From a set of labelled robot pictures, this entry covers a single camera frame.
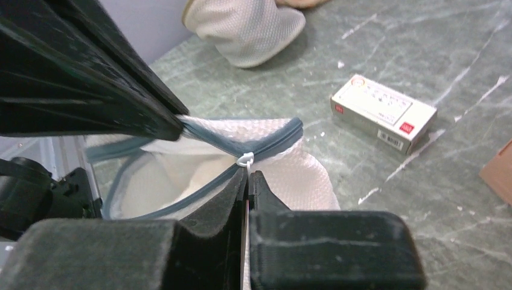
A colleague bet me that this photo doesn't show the peach plastic desk organizer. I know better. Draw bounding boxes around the peach plastic desk organizer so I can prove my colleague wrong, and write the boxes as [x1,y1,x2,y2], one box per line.
[479,140,511,205]

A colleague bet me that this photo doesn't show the floral fabric pouch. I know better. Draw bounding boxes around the floral fabric pouch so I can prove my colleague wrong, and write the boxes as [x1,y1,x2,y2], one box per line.
[275,0,330,9]

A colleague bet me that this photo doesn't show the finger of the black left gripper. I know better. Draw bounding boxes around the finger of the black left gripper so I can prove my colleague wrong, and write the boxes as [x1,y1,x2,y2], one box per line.
[1,0,188,141]

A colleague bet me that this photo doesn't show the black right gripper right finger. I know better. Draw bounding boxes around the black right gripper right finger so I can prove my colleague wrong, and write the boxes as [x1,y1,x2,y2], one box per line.
[248,171,427,289]

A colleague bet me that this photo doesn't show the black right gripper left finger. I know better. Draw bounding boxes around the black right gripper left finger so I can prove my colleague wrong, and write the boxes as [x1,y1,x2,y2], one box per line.
[1,169,248,289]

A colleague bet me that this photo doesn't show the white cardboard box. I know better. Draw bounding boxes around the white cardboard box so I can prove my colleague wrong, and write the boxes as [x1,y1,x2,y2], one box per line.
[330,74,438,155]

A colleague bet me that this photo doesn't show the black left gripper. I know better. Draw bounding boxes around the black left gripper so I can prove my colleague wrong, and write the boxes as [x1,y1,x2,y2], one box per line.
[1,156,102,241]

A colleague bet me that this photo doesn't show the round white mesh laundry bag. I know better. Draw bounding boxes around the round white mesh laundry bag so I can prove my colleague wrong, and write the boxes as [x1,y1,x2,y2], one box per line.
[86,115,339,289]

